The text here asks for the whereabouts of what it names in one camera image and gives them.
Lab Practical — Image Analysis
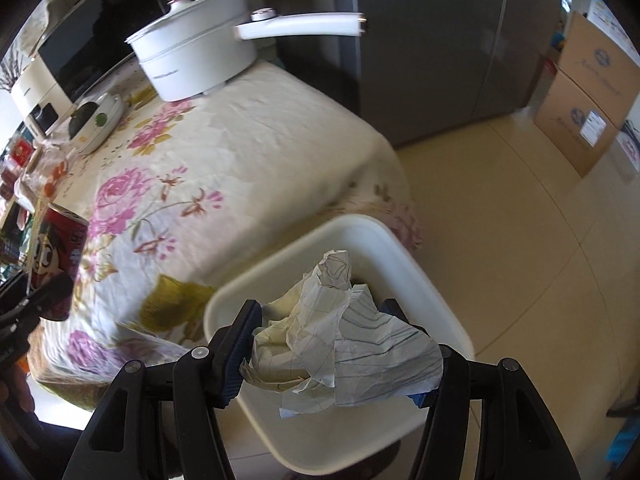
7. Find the white small-flower cloth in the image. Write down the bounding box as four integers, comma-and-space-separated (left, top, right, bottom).
75, 67, 146, 111

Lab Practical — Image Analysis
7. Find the grey refrigerator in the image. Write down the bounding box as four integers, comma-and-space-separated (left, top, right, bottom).
272, 0, 573, 148

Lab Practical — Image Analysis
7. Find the lined paper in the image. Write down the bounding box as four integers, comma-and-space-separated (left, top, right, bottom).
240, 249, 445, 418

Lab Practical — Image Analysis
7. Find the white appliance with dark lid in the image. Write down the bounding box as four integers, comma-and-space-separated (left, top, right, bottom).
67, 92, 126, 156

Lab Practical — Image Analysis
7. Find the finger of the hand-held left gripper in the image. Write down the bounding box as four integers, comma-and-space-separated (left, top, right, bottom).
17, 272, 75, 328
0, 271, 30, 311

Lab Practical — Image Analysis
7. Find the white electric pot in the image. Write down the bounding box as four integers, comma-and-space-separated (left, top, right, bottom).
125, 0, 372, 103

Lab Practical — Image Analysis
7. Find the plain cardboard box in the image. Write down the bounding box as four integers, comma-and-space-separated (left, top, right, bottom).
555, 10, 640, 128

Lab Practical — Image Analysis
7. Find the cardboard box with white label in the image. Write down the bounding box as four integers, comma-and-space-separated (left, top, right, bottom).
534, 67, 626, 178

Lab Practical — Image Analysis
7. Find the white blue package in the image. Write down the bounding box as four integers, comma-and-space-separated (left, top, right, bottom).
617, 127, 640, 176

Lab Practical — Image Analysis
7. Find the black microwave oven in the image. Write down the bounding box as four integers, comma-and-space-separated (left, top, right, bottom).
37, 0, 208, 103

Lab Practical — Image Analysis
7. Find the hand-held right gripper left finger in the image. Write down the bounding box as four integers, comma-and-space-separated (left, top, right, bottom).
62, 299, 263, 480

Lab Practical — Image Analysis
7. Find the blue white leaflet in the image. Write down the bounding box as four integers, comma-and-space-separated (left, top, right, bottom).
587, 0, 636, 36

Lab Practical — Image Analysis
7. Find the red drink can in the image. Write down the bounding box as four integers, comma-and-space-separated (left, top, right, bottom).
29, 204, 91, 322

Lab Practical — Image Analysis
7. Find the white air fryer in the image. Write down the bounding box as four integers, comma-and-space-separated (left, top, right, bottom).
10, 57, 76, 136

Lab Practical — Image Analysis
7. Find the person's left hand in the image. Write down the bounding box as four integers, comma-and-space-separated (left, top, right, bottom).
0, 360, 36, 421

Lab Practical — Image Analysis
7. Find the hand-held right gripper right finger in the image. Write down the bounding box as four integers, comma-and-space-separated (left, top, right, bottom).
381, 299, 583, 480

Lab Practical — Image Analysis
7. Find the white plastic bin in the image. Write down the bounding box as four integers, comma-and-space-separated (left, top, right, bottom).
202, 214, 476, 473

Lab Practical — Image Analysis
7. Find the white pot lid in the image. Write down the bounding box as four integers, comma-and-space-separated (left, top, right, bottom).
125, 0, 248, 46

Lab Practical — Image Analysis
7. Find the dark green squash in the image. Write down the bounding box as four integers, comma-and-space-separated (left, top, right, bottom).
67, 101, 101, 136

